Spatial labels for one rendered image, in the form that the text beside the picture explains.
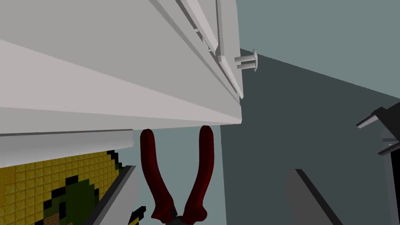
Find white cupboard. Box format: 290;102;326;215
0;0;244;168

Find black and grey furniture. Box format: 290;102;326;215
356;102;400;225

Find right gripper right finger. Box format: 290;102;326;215
284;168;345;225

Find yellow and green pixel picture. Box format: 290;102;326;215
0;150;123;225

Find red-handled pliers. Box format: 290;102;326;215
139;125;215;225

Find grey cupboard handle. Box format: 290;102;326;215
234;48;259;73

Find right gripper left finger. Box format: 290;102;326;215
84;165;141;225

